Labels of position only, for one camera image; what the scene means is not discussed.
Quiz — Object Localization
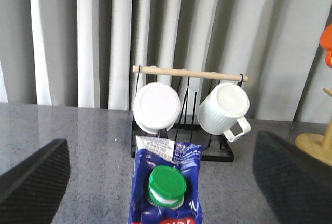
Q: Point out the grey white curtain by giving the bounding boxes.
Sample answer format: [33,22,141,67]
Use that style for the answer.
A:
[1,0,331,123]

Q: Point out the black wire mug rack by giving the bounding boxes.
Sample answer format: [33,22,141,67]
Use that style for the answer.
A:
[130,64,248,163]

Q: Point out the white ribbed mug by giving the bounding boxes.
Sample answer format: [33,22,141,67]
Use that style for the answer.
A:
[197,82,251,142]

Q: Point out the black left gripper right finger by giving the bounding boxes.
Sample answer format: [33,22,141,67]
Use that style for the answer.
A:
[252,131,331,223]

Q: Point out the wooden mug tree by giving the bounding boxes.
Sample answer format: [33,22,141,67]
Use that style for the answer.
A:
[295,120,331,166]

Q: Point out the white smooth mug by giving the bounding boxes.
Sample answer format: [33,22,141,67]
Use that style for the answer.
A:
[133,82,181,134]

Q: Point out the orange mug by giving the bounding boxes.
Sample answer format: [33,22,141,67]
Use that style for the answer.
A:
[319,24,332,67]

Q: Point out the blue white milk carton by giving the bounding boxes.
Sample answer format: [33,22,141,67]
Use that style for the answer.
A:
[128,136,203,223]

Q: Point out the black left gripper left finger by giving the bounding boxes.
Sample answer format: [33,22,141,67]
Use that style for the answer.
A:
[1,139,71,223]

